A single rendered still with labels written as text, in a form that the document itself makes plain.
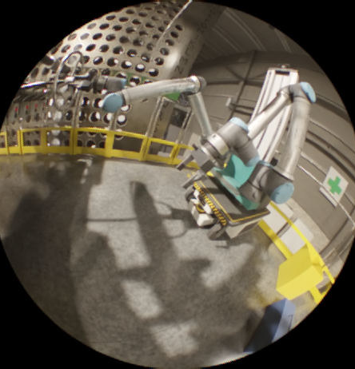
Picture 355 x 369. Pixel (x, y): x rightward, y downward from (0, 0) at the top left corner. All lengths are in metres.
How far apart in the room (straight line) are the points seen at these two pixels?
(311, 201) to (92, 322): 6.72
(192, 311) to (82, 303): 0.58
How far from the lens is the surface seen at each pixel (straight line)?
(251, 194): 0.84
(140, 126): 2.58
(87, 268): 0.78
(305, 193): 6.42
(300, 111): 0.77
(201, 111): 1.02
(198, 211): 1.04
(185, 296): 0.80
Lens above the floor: 0.73
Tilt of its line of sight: 28 degrees down
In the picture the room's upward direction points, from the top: 23 degrees clockwise
